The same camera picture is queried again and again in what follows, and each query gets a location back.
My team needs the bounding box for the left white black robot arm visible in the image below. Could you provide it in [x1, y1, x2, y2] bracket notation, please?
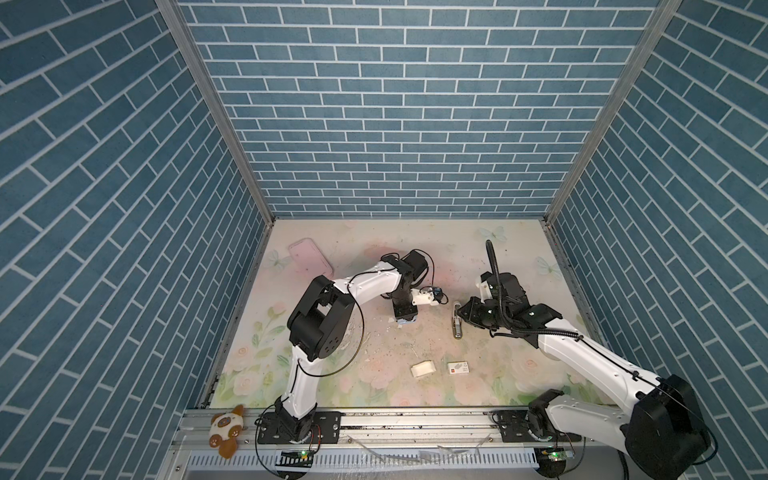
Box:
[276, 250, 437, 420]

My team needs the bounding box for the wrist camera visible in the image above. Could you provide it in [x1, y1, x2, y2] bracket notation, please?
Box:
[411, 286, 449, 306]
[476, 277, 493, 302]

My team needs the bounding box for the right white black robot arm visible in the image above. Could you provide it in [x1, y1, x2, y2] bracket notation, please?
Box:
[457, 241, 719, 479]

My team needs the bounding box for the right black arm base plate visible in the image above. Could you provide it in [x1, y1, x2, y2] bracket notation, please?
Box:
[488, 409, 582, 446]

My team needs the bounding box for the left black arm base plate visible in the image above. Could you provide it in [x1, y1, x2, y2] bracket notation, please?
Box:
[257, 411, 342, 445]

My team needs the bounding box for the aluminium front rail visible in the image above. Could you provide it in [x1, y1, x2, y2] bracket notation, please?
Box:
[157, 406, 685, 480]

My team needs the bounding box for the staple box tray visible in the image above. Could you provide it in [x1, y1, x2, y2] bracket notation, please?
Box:
[410, 360, 437, 378]

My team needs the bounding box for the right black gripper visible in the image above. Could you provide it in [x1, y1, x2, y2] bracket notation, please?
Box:
[454, 294, 510, 331]

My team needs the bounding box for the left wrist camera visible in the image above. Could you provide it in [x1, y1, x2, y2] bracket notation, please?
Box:
[411, 286, 449, 306]

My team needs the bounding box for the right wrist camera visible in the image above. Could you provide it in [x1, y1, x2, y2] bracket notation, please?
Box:
[476, 277, 493, 302]

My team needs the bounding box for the brown white plush toy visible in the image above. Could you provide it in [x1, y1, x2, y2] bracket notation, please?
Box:
[208, 404, 245, 459]

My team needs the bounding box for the white staple box sleeve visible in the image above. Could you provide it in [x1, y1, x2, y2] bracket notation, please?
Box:
[447, 361, 470, 375]

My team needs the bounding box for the white perforated cable duct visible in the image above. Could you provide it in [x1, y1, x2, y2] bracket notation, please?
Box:
[187, 447, 539, 473]

